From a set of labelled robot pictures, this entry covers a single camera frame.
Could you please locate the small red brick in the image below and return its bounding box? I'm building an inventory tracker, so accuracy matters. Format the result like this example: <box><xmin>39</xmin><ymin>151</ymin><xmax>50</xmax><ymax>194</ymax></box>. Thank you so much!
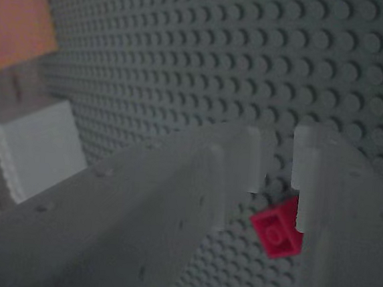
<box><xmin>247</xmin><ymin>191</ymin><xmax>308</xmax><ymax>261</ymax></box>

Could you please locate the grey brick box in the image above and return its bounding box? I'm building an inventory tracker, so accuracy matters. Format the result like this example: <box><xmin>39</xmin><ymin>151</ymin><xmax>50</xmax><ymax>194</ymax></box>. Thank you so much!
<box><xmin>0</xmin><ymin>94</ymin><xmax>94</xmax><ymax>211</ymax></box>

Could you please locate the grey studded baseplate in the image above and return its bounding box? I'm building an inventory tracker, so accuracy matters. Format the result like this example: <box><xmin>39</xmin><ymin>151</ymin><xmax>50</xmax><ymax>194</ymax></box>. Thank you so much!
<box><xmin>16</xmin><ymin>0</ymin><xmax>383</xmax><ymax>287</ymax></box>

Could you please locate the orange brick box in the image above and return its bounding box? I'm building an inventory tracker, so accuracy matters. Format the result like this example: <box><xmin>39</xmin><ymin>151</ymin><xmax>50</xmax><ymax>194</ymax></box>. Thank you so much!
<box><xmin>0</xmin><ymin>0</ymin><xmax>62</xmax><ymax>80</ymax></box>

